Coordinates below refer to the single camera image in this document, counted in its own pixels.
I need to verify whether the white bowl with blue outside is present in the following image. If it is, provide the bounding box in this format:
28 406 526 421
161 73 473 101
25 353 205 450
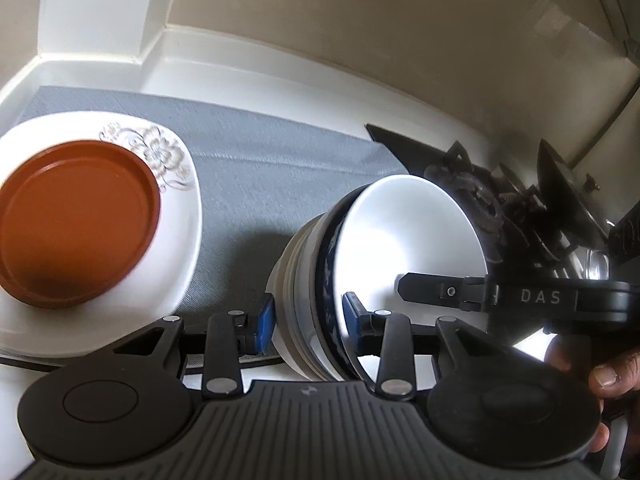
315 175 488 381

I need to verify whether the person's right hand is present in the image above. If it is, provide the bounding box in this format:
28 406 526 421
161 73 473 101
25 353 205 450
542 332 640 456

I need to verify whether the grey table mat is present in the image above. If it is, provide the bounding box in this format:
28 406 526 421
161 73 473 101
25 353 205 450
0 85 408 372

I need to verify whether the black gas stove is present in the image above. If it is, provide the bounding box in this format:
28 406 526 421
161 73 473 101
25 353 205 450
365 122 616 281

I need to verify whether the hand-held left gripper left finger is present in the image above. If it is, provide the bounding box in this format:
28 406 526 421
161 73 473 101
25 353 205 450
112 295 277 396

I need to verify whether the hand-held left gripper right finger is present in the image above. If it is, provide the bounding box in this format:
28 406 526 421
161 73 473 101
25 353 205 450
341 291 493 401

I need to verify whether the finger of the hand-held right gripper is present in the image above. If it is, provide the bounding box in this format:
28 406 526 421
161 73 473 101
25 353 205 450
397 272 501 312

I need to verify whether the brown round plate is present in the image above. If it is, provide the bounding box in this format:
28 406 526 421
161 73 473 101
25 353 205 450
0 141 162 306

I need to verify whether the white floral plate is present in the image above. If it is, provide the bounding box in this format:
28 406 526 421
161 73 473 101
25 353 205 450
0 112 203 361

